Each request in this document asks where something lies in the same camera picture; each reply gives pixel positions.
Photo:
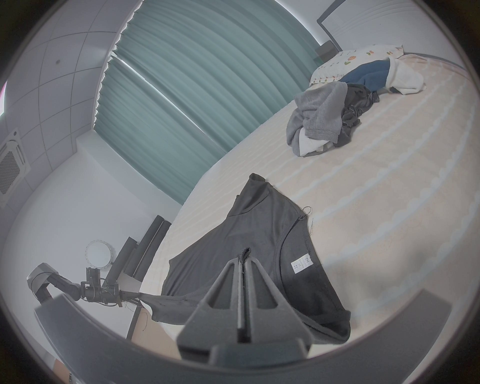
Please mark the blue-green curtain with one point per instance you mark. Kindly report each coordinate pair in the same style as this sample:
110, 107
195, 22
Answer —
150, 131
225, 56

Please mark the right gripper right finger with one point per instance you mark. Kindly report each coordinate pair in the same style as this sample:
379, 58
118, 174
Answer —
277, 318

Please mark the ceiling air conditioner vent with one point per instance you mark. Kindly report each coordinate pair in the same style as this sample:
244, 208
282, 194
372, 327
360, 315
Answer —
9, 168

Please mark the round white framed mirror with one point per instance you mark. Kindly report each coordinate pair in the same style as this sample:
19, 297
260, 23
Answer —
98, 255

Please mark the pile of clothes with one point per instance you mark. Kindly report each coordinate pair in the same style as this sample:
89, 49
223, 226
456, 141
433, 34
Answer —
318, 108

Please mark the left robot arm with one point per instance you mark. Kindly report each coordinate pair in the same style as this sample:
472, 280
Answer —
41, 277

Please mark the black chest of drawers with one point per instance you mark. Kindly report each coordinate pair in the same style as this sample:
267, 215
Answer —
150, 240

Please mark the grey bedside table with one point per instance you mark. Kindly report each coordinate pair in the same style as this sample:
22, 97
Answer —
326, 50

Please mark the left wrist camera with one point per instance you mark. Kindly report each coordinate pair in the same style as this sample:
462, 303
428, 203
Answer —
93, 275

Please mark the bed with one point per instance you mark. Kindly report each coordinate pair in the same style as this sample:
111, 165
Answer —
375, 187

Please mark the black dressing table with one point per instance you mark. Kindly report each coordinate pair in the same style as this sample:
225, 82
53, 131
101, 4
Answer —
122, 258

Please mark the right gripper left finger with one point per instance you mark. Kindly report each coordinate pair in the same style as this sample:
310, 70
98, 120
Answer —
210, 318

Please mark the black T-shirt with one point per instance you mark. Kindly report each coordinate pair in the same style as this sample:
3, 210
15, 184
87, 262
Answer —
262, 232

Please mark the white printed pillow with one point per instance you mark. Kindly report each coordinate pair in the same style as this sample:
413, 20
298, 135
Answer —
360, 53

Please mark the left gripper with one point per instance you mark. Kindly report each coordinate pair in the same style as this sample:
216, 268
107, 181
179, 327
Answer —
111, 295

